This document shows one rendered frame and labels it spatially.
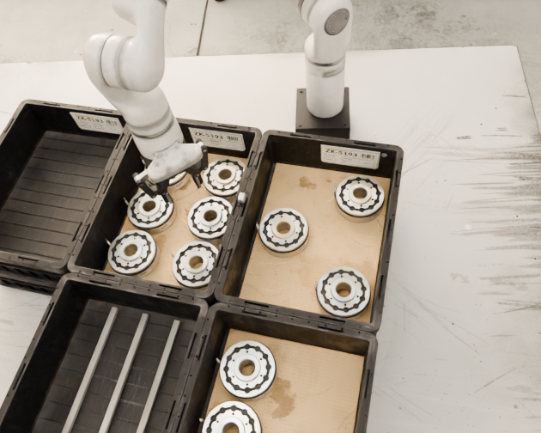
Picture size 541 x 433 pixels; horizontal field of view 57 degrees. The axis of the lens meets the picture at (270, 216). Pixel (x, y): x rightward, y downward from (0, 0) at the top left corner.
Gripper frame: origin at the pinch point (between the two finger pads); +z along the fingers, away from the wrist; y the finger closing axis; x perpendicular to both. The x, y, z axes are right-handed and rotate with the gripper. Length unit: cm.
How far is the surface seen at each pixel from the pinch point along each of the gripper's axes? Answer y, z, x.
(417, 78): -75, 30, -16
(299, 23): -105, 100, -129
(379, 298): -19.3, 7.3, 35.7
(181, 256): 6.4, 14.4, 4.5
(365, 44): -122, 100, -96
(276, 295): -5.7, 17.3, 21.5
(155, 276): 13.2, 17.3, 3.8
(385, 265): -24.0, 7.3, 31.1
